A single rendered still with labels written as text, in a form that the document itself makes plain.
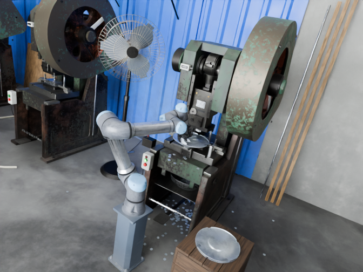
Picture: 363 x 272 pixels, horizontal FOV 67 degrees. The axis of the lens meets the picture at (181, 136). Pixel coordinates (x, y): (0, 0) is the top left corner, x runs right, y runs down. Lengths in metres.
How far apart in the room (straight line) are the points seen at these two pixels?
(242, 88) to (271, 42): 0.29
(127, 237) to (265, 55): 1.37
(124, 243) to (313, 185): 2.23
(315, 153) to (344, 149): 0.27
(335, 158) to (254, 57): 1.92
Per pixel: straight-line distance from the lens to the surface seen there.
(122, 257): 2.03
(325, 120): 3.18
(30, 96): 3.29
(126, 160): 1.74
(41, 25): 2.69
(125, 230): 1.87
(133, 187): 1.70
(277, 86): 1.92
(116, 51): 2.56
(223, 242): 1.91
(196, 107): 2.12
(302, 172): 3.37
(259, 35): 1.72
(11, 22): 4.51
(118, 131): 1.49
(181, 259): 1.84
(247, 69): 1.62
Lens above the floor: 1.61
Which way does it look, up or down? 22 degrees down
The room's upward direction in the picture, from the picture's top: 11 degrees clockwise
